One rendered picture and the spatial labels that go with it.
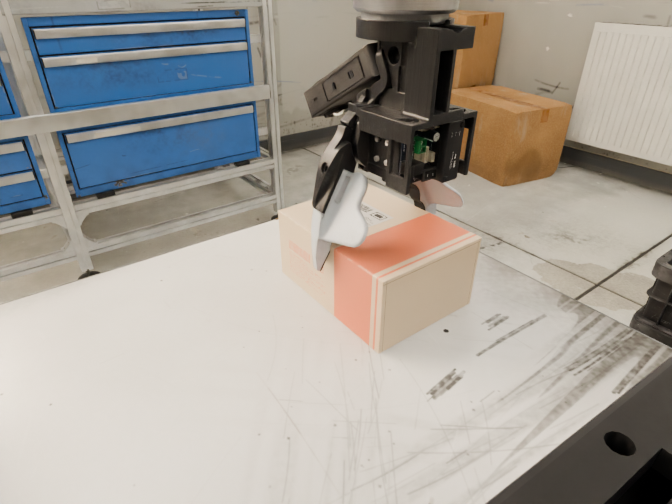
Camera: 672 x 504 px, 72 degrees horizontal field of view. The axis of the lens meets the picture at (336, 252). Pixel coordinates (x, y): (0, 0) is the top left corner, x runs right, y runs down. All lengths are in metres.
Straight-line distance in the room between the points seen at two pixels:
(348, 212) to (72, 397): 0.26
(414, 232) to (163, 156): 1.51
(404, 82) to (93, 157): 1.53
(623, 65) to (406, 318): 2.58
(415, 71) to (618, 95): 2.59
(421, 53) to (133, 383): 0.33
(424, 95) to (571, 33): 2.83
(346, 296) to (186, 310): 0.16
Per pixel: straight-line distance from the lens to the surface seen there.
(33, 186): 1.81
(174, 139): 1.86
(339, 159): 0.38
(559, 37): 3.19
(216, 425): 0.36
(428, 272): 0.40
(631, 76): 2.88
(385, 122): 0.35
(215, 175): 1.94
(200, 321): 0.45
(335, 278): 0.41
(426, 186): 0.46
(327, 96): 0.43
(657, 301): 0.91
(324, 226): 0.39
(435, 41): 0.33
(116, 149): 1.82
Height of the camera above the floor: 0.98
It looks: 31 degrees down
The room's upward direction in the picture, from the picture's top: straight up
